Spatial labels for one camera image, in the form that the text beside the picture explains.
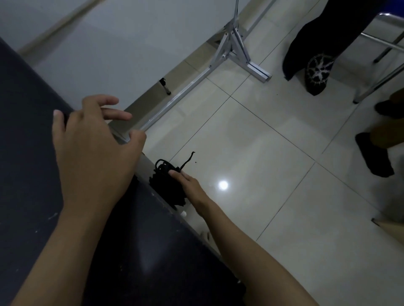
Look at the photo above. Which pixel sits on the person's left hand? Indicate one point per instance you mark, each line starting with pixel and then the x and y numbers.
pixel 91 157

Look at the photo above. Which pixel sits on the person's right hand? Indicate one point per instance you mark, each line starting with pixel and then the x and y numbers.
pixel 193 190

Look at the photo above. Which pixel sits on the person's left thumb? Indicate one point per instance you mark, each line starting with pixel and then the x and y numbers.
pixel 138 138

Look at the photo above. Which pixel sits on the person's right fingers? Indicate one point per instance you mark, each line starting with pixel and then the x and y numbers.
pixel 179 176

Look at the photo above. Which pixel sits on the person's left little finger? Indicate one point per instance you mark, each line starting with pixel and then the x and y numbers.
pixel 58 123

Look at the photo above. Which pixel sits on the person's left middle finger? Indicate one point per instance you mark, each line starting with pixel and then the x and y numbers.
pixel 100 101

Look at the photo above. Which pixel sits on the person's right forearm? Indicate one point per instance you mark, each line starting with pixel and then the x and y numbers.
pixel 252 261

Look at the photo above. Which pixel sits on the person's left forearm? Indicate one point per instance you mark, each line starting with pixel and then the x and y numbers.
pixel 63 258

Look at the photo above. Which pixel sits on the white partition panel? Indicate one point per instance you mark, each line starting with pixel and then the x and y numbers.
pixel 126 47

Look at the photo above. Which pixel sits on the black cloth cover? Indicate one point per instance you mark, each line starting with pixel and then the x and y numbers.
pixel 318 34

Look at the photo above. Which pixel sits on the cardboard box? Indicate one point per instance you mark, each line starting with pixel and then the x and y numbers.
pixel 393 230

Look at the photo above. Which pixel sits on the aluminium frame stand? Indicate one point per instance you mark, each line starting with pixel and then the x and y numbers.
pixel 234 47

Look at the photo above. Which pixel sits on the silver metal tube frame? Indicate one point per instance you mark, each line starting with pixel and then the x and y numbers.
pixel 378 40

